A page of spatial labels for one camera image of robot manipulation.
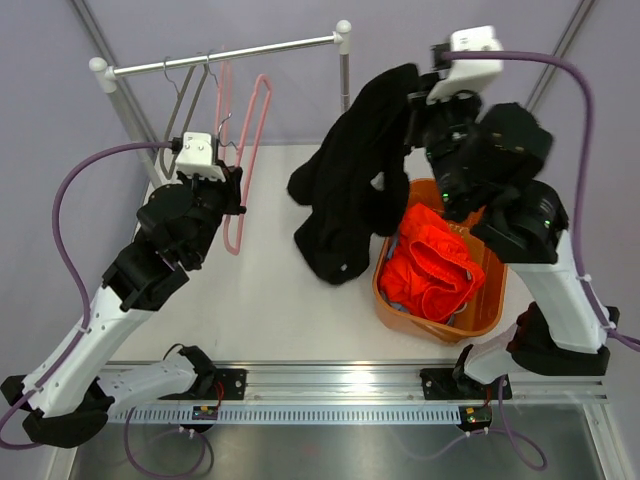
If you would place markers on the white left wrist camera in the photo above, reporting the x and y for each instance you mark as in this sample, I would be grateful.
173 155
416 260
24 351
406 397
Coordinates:
196 156

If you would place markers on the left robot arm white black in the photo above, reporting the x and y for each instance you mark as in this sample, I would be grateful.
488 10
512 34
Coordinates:
178 224

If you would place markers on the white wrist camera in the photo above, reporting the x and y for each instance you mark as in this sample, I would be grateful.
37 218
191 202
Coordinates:
196 156
465 75

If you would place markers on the light blue shorts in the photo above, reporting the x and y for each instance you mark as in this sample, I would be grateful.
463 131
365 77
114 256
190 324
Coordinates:
424 283

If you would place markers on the pink hanger with black shorts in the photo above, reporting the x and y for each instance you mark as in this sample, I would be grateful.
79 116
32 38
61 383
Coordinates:
262 85

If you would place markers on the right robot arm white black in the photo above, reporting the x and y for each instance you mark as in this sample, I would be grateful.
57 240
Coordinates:
486 161

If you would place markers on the orange shorts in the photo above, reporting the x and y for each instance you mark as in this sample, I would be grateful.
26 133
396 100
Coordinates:
422 224

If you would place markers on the pink hanger with orange shorts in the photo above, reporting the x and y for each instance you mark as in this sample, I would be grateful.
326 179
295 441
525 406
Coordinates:
224 80

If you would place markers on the silver white clothes rack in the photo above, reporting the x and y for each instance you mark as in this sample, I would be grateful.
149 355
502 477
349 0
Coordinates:
109 76

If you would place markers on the black shorts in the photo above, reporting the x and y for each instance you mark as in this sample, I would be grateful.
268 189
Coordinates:
355 183

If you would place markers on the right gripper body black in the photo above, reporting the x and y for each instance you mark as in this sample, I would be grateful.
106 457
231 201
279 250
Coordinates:
436 124

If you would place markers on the orange plastic basket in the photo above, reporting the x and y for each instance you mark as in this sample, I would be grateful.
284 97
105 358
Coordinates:
481 314

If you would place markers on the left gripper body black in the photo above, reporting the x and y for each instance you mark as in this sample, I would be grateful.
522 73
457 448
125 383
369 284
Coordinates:
224 198

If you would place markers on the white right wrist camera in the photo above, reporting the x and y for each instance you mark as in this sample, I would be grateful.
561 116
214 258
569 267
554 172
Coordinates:
465 75

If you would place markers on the grey clothes hanger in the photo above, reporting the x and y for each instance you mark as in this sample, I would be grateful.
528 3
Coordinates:
187 99

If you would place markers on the white slotted cable duct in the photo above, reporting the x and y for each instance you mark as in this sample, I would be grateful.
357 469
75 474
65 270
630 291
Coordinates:
227 414

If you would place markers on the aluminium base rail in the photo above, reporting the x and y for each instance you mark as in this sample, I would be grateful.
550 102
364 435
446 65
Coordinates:
376 382

